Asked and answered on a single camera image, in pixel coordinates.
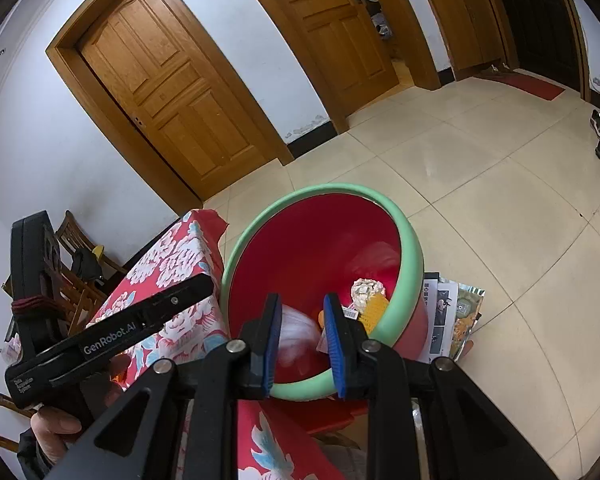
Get white cloth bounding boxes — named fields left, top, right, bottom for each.
left=277, top=304, right=321, bottom=367

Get left hand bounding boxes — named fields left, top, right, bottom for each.
left=30, top=353, right=131, bottom=465

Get near wooden chair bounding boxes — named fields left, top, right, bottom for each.
left=0, top=392, right=36, bottom=453

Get yellow knitted cloth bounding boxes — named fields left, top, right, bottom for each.
left=358, top=292, right=389, bottom=335

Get cream crumpled plastic bag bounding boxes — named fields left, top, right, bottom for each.
left=350, top=278, right=386, bottom=312

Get closed wooden door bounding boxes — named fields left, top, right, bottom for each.
left=46, top=0, right=292, bottom=214

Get red basin green rim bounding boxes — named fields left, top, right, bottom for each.
left=220, top=182, right=430, bottom=402

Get magazines on floor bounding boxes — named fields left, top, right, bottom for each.
left=417, top=272, right=486, bottom=363

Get white teal box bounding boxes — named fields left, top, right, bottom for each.
left=342, top=307, right=360, bottom=320

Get wooden chair yellow seat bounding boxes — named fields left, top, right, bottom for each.
left=56, top=210, right=128, bottom=284

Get open wooden door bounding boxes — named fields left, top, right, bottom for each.
left=258, top=0, right=441, bottom=133

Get red floral tablecloth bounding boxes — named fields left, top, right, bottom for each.
left=92, top=209, right=366, bottom=479

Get red door mat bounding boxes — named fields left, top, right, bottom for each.
left=477, top=70, right=565, bottom=101

